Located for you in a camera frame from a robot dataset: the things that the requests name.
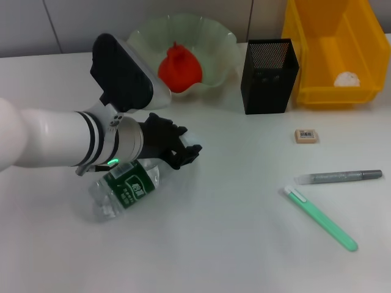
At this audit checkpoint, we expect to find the mint green pen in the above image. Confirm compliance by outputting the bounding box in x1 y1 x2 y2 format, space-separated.
283 185 358 253

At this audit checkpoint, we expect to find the black mesh pen holder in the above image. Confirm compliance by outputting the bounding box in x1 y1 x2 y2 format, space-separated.
240 38 300 115

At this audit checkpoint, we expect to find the orange fruit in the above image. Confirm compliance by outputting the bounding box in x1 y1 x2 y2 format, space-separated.
157 42 203 94

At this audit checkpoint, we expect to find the yellow plastic storage bin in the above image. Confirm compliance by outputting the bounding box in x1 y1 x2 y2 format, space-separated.
280 0 391 110

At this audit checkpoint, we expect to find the small beige eraser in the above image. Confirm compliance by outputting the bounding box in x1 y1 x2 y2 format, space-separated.
294 129 322 145

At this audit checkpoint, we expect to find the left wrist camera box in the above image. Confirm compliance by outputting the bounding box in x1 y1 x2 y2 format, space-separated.
90 33 172 114

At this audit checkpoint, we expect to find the clear plastic water bottle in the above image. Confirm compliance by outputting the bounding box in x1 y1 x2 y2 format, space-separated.
88 132 202 223

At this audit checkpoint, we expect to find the silver marker pen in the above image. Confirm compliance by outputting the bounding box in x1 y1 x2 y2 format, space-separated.
293 169 383 186

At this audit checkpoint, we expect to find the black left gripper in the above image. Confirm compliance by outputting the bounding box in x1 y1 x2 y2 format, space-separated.
137 112 203 170

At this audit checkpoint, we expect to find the white paper ball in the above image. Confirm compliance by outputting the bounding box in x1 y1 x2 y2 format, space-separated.
334 71 362 88

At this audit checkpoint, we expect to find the green glass fruit bowl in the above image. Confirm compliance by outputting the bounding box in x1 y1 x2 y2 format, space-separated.
126 13 241 98

